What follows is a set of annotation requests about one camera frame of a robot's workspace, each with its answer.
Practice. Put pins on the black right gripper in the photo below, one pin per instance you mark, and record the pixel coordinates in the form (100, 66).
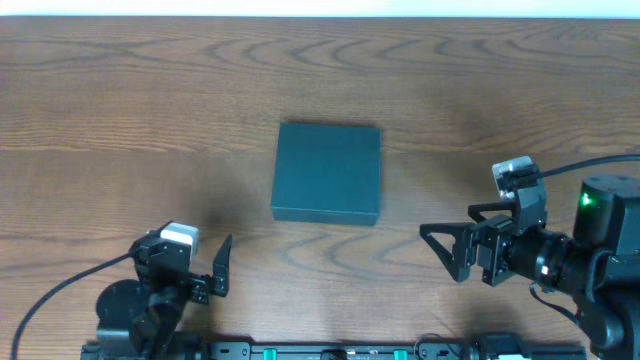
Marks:
(485, 248)

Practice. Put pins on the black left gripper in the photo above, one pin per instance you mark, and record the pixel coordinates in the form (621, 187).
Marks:
(201, 288)

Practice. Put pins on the dark green gift box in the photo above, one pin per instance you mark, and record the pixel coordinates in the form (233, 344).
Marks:
(327, 174)

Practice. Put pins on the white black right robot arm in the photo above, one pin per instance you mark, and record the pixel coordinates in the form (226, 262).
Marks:
(597, 265)

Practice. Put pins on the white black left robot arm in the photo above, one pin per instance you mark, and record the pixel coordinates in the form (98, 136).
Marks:
(138, 319)

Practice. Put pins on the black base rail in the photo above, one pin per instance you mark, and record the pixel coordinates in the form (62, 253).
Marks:
(426, 350)

